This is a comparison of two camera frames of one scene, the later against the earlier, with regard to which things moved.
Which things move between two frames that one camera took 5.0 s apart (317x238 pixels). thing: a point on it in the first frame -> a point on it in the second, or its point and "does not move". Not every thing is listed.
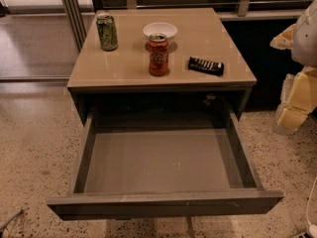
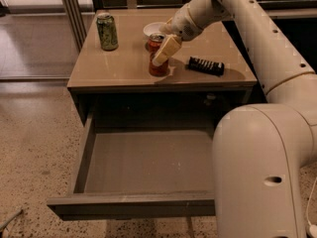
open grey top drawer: (158, 172) does not move
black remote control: (208, 66) does not move
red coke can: (158, 55) does not move
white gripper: (305, 39) -> (180, 25)
